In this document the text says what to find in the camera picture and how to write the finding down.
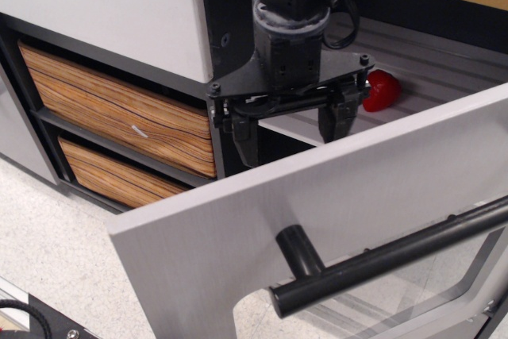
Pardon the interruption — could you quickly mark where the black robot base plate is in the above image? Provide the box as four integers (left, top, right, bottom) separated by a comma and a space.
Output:
0, 294, 98, 339

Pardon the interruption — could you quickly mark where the black braided cable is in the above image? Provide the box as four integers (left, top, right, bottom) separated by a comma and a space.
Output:
0, 299, 55, 339

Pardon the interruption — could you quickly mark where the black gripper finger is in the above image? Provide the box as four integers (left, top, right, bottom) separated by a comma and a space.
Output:
232, 113, 259, 168
318, 91, 359, 143

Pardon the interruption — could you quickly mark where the upper wood-grain storage bin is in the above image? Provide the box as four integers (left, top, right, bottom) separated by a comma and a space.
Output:
18, 42, 217, 179

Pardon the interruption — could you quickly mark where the lower wood-grain storage bin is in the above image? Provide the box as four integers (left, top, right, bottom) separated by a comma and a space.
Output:
58, 137, 189, 208

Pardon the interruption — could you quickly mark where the grey toy oven door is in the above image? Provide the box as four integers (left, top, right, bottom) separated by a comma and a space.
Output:
107, 85, 507, 338

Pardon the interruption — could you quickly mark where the black oven door handle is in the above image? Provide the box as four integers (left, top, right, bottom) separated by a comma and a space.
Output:
269, 196, 507, 318

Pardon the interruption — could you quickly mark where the red toy strawberry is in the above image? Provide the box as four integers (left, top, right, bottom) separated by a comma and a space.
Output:
363, 69, 402, 112

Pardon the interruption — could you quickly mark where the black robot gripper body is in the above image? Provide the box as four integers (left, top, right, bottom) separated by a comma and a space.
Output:
208, 17, 373, 132

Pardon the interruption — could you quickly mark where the wood-grain storage bin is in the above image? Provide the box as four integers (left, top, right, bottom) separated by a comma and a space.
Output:
58, 137, 189, 208
18, 42, 217, 179

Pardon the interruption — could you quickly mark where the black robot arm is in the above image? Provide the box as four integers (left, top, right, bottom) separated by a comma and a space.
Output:
207, 0, 374, 168

